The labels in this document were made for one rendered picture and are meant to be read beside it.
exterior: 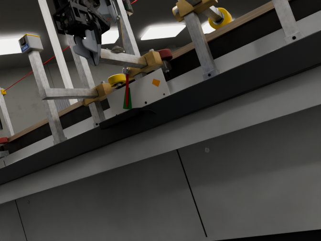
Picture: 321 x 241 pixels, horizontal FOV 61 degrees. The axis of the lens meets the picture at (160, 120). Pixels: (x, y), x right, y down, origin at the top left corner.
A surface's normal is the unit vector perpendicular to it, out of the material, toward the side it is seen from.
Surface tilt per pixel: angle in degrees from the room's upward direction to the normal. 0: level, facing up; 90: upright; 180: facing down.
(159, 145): 90
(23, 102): 90
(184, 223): 90
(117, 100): 90
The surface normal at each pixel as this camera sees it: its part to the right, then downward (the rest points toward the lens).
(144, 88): -0.48, 0.10
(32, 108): 0.46, -0.22
